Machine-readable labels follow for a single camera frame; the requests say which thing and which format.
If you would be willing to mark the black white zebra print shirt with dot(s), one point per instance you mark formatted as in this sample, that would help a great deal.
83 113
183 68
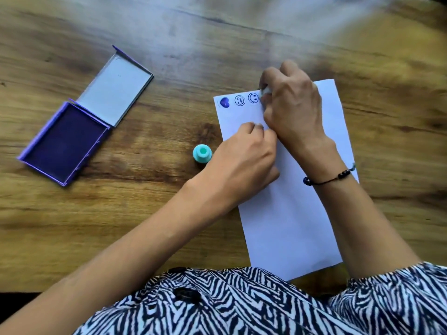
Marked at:
265 303

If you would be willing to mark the small white stamp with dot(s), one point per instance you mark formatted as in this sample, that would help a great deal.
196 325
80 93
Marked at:
266 91

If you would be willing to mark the small teal round stamp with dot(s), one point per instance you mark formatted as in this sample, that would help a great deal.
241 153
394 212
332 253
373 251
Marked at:
202 153

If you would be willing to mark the open purple ink pad case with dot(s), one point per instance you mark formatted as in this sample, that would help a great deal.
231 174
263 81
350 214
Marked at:
70 136

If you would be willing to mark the person's right forearm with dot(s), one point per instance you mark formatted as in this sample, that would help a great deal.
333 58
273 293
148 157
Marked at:
356 219

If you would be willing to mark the person's right fingers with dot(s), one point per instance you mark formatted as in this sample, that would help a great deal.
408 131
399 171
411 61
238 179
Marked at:
267 104

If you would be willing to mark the white paper sheet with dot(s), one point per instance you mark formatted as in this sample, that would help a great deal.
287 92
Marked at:
293 223

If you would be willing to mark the person's left fingers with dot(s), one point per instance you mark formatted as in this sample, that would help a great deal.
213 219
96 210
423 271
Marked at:
256 132

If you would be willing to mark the person's left hand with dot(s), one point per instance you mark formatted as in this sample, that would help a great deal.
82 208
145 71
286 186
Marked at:
237 167

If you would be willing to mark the person's right hand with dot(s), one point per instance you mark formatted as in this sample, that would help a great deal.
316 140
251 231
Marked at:
296 108

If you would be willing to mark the person's left forearm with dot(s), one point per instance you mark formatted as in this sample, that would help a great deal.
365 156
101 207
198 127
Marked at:
122 254

